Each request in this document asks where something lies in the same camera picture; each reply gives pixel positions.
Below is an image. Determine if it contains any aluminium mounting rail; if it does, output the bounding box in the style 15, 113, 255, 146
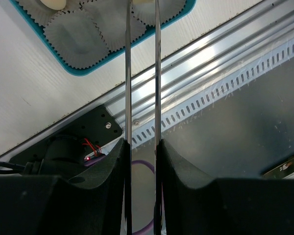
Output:
0, 0, 294, 159

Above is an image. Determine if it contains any teal box with paper cups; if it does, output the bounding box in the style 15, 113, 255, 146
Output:
12, 0, 195, 76

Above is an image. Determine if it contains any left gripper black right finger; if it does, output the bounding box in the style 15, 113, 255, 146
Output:
160, 140, 294, 235

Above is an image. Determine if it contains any white oval chocolate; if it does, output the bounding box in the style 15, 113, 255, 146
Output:
41, 0, 67, 11

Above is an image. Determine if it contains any white slotted cable duct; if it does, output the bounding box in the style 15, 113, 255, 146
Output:
131, 33, 294, 150

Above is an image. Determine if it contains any cream white chocolate cube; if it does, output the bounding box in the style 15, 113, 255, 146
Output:
132, 0, 154, 4

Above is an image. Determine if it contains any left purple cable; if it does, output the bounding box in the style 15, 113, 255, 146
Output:
83, 156, 164, 235

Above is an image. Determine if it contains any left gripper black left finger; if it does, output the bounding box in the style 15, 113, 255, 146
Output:
0, 138, 125, 235

